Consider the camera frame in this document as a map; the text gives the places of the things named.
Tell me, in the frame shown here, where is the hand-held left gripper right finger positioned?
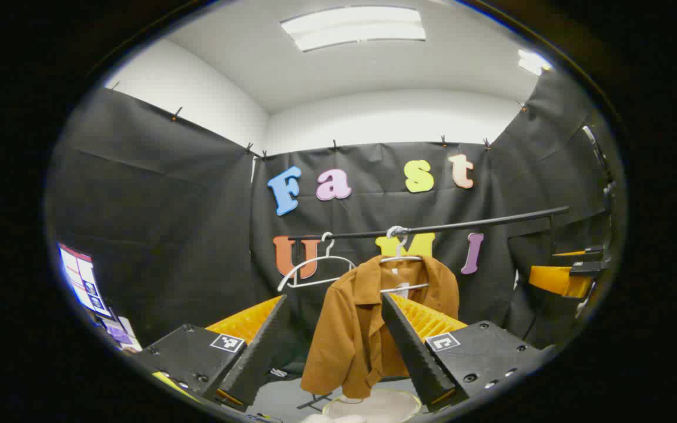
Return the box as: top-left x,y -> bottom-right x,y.
381,292 -> 551,413

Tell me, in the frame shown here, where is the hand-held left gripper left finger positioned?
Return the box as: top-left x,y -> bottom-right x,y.
133,294 -> 290,412

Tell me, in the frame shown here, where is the white round laundry hamper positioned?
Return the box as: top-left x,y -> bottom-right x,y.
322,388 -> 423,422

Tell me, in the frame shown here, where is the brown jacket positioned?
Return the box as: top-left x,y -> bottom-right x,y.
300,254 -> 461,400

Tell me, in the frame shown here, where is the white plastic clothes hanger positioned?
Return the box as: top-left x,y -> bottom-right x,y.
277,232 -> 358,293
378,226 -> 431,294

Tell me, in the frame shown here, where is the black clothes rack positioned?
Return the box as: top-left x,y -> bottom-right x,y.
287,206 -> 570,410

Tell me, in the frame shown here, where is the black backdrop cloth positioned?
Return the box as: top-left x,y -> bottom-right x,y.
48,69 -> 615,353

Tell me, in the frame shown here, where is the small ceiling light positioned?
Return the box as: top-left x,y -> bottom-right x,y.
518,49 -> 552,76

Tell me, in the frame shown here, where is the large rectangular ceiling light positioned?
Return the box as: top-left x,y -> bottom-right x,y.
280,6 -> 427,53

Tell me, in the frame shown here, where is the wall poster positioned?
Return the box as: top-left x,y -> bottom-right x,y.
58,243 -> 111,319

